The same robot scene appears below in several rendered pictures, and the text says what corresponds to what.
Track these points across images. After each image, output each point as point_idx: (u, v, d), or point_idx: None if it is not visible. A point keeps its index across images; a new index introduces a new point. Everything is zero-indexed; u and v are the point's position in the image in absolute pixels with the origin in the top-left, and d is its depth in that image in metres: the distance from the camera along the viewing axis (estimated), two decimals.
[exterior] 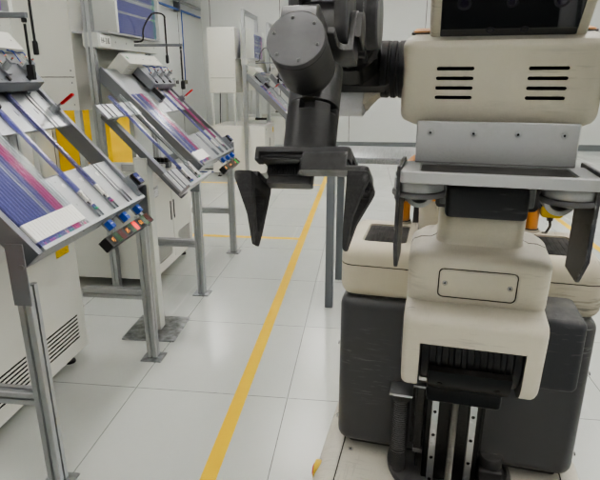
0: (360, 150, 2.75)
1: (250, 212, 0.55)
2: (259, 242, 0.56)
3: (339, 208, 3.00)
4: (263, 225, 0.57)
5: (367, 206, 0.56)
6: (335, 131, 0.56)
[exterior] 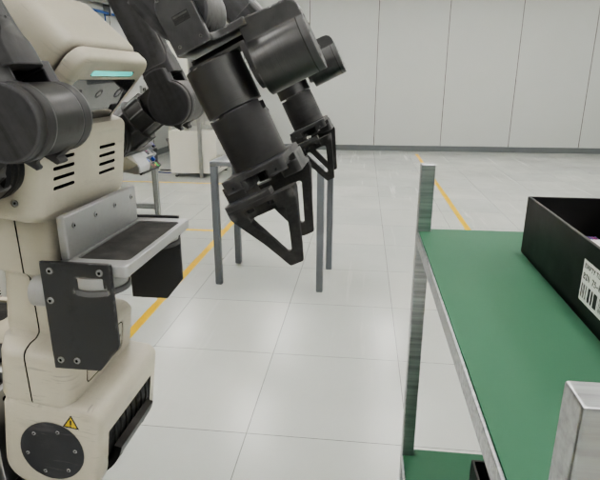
0: None
1: (300, 228, 0.49)
2: (289, 260, 0.50)
3: None
4: (272, 245, 0.50)
5: None
6: None
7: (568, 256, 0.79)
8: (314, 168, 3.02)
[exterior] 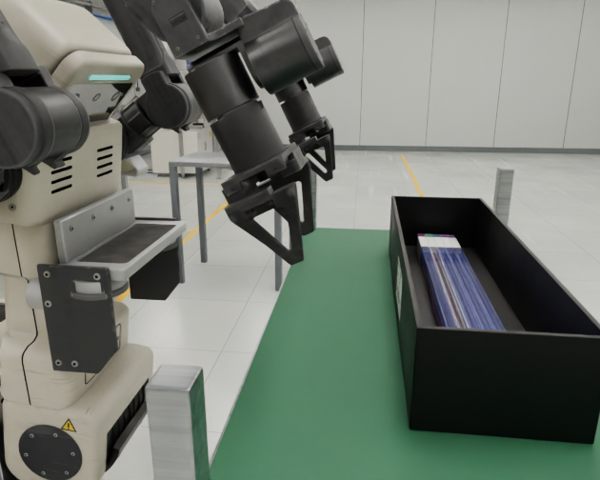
0: (206, 155, 3.40)
1: (300, 228, 0.49)
2: (289, 260, 0.50)
3: (199, 203, 3.65)
4: (272, 245, 0.50)
5: None
6: None
7: (395, 253, 0.82)
8: None
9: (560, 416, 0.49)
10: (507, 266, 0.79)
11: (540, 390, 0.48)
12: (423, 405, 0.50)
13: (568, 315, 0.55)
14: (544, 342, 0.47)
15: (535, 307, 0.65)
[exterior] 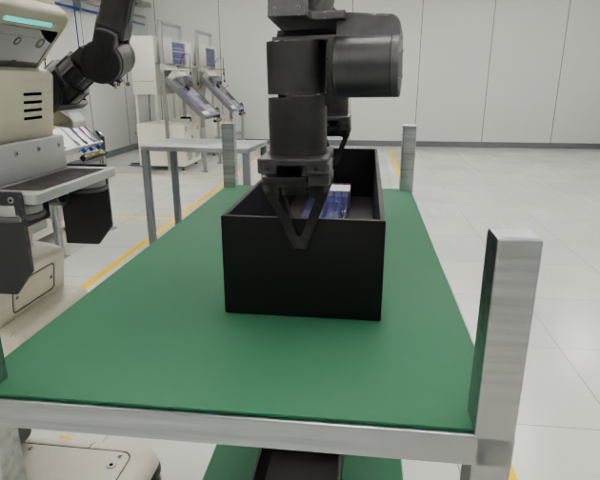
0: (179, 141, 3.46)
1: (317, 221, 0.53)
2: (293, 244, 0.54)
3: (174, 189, 3.72)
4: (286, 225, 0.54)
5: None
6: None
7: None
8: (240, 151, 3.12)
9: (350, 295, 0.55)
10: (374, 199, 0.85)
11: (330, 271, 0.55)
12: (233, 289, 0.57)
13: (377, 217, 0.61)
14: (328, 226, 0.53)
15: None
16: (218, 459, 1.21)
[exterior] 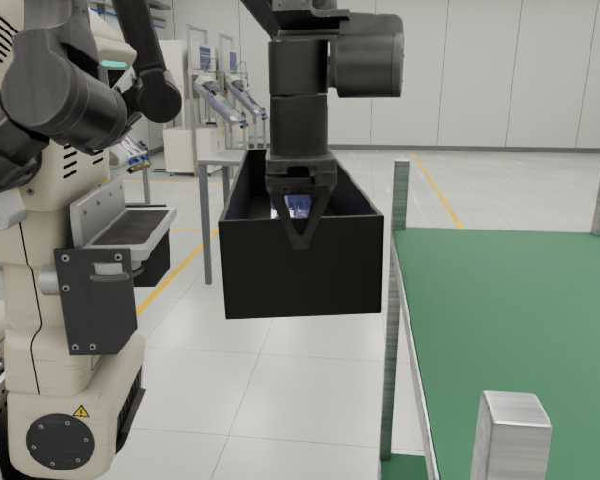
0: (234, 153, 3.33)
1: (318, 220, 0.53)
2: (293, 244, 0.54)
3: (226, 202, 3.59)
4: (287, 225, 0.54)
5: None
6: None
7: None
8: None
9: (350, 290, 0.56)
10: (339, 196, 0.87)
11: (330, 270, 0.55)
12: (233, 294, 0.56)
13: (364, 213, 0.63)
14: (328, 224, 0.54)
15: None
16: None
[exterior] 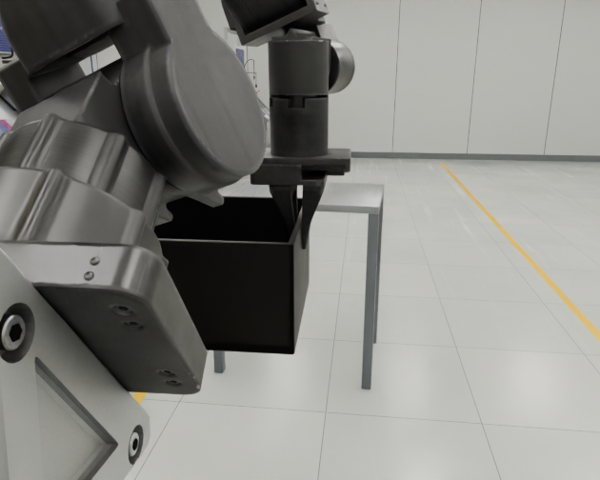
0: (256, 187, 2.33)
1: None
2: (302, 245, 0.54)
3: None
4: (302, 228, 0.53)
5: (276, 203, 0.51)
6: (270, 124, 0.51)
7: None
8: (365, 211, 1.99)
9: (307, 272, 0.61)
10: None
11: (305, 258, 0.59)
12: (295, 321, 0.50)
13: (236, 212, 0.63)
14: None
15: (161, 237, 0.65)
16: None
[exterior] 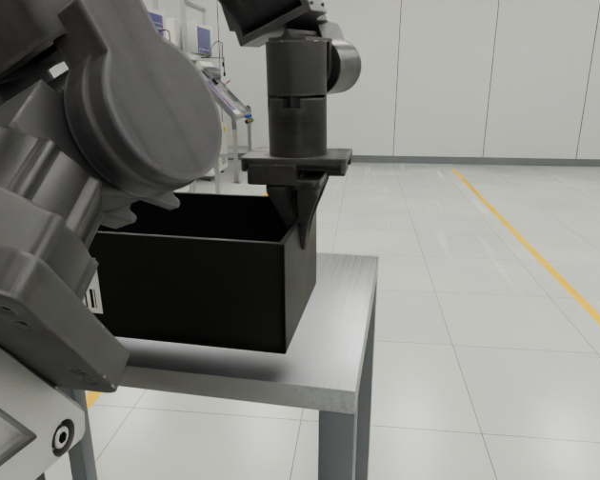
0: None
1: None
2: (301, 245, 0.54)
3: (65, 391, 1.17)
4: (300, 228, 0.53)
5: (274, 203, 0.52)
6: (270, 124, 0.52)
7: None
8: (308, 404, 0.57)
9: (311, 273, 0.61)
10: None
11: (308, 259, 0.59)
12: (288, 321, 0.50)
13: (245, 211, 0.64)
14: None
15: (172, 233, 0.67)
16: None
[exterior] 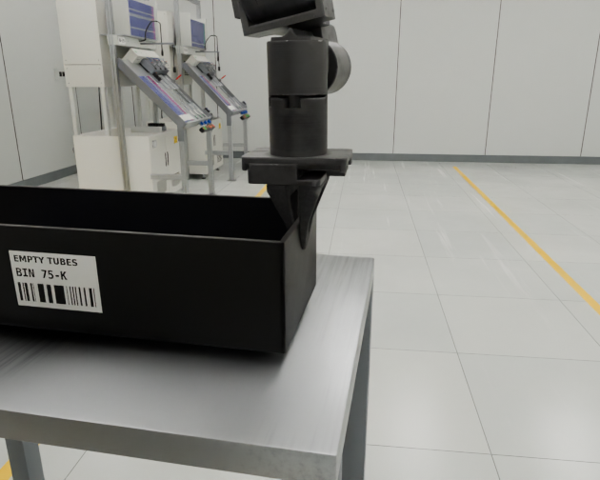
0: None
1: None
2: (301, 245, 0.54)
3: None
4: (300, 228, 0.53)
5: (274, 202, 0.52)
6: (270, 124, 0.52)
7: None
8: (269, 470, 0.40)
9: (311, 274, 0.61)
10: (72, 227, 0.69)
11: (308, 259, 0.59)
12: (288, 320, 0.49)
13: (245, 212, 0.64)
14: None
15: (172, 234, 0.67)
16: None
